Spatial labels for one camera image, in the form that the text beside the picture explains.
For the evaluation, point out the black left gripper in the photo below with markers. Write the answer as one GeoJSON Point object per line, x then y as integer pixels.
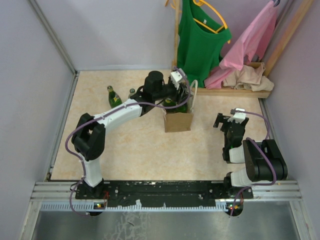
{"type": "Point", "coordinates": [183, 95]}

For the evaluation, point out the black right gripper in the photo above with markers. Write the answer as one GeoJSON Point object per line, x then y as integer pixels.
{"type": "Point", "coordinates": [222, 118]}

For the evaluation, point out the clear glass bottle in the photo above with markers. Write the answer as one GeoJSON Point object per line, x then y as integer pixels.
{"type": "Point", "coordinates": [132, 92]}

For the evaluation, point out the green bottle yellow label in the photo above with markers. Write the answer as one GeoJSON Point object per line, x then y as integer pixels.
{"type": "Point", "coordinates": [113, 98]}

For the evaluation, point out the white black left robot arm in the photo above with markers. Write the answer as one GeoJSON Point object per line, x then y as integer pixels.
{"type": "Point", "coordinates": [89, 136]}

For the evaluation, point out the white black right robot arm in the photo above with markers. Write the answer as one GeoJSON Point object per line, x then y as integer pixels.
{"type": "Point", "coordinates": [264, 163]}

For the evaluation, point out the brown canvas bag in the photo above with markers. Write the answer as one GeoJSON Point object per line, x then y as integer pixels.
{"type": "Point", "coordinates": [181, 122]}

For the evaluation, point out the beige crumpled cloth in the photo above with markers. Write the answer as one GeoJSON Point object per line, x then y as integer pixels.
{"type": "Point", "coordinates": [249, 78]}

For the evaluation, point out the green tank top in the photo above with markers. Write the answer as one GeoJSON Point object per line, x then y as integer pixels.
{"type": "Point", "coordinates": [196, 60]}

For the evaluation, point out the pink shirt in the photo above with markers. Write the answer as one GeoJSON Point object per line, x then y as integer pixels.
{"type": "Point", "coordinates": [252, 42]}

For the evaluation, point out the orange hanger hook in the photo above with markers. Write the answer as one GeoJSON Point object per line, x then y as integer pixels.
{"type": "Point", "coordinates": [171, 3]}

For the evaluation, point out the yellow clothes hanger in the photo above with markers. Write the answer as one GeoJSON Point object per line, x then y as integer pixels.
{"type": "Point", "coordinates": [212, 17]}

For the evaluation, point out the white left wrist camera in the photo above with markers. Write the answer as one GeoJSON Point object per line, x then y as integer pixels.
{"type": "Point", "coordinates": [177, 77]}

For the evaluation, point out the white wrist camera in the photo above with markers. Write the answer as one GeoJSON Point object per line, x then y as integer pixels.
{"type": "Point", "coordinates": [177, 77]}
{"type": "Point", "coordinates": [238, 115]}

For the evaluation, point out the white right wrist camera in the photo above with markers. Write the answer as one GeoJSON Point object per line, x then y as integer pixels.
{"type": "Point", "coordinates": [238, 115]}

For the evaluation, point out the wooden clothes rack frame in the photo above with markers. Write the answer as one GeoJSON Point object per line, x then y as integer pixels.
{"type": "Point", "coordinates": [271, 62]}

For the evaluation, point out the aluminium frame rail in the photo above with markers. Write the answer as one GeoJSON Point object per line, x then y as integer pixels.
{"type": "Point", "coordinates": [60, 196]}

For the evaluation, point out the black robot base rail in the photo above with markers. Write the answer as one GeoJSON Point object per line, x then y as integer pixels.
{"type": "Point", "coordinates": [156, 194]}

